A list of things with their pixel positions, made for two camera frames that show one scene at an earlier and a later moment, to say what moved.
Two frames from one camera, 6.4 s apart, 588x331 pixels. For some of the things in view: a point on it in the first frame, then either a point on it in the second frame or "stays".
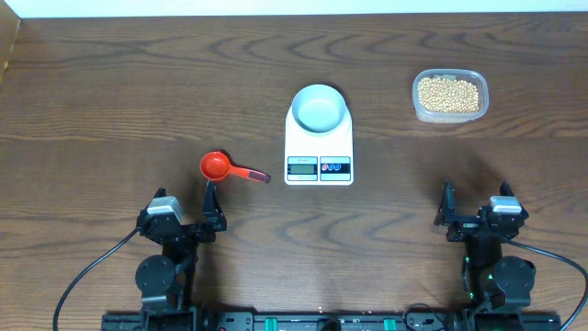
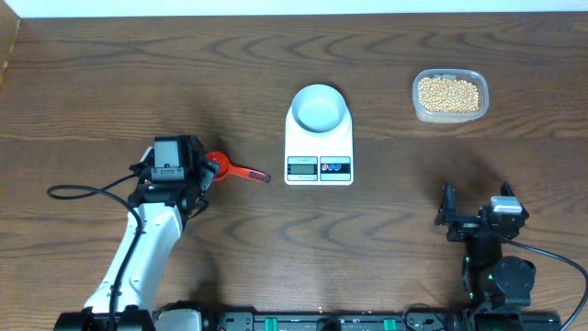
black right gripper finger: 447,204 stays
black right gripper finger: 505,189 stays
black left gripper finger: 212,210 → 208,173
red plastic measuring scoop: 215,166 stays
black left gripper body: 199,233 → 192,177
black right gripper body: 463,230 stays
